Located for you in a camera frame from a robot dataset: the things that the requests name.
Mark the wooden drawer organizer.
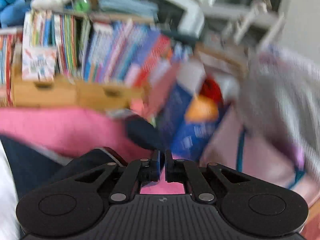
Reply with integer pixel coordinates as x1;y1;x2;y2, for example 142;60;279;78
11;64;147;112

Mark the blue plush toy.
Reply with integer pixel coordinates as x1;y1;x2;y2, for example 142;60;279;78
0;0;46;28

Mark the row of books right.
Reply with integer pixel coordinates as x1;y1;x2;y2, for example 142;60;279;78
23;11;170;87

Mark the row of books left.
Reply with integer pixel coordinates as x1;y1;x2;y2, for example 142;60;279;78
0;27;23;107

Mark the white and navy jacket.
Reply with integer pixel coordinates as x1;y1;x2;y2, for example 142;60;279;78
0;115;166;240

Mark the pink bunny towel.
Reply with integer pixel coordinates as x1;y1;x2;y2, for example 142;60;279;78
0;106;187;196

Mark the white colourful card box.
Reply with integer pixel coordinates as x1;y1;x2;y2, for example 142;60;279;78
22;47;57;81

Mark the blue cardboard box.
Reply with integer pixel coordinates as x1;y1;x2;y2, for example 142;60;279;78
157;62;231;162

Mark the row of books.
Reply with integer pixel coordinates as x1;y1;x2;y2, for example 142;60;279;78
0;27;23;107
23;11;170;87

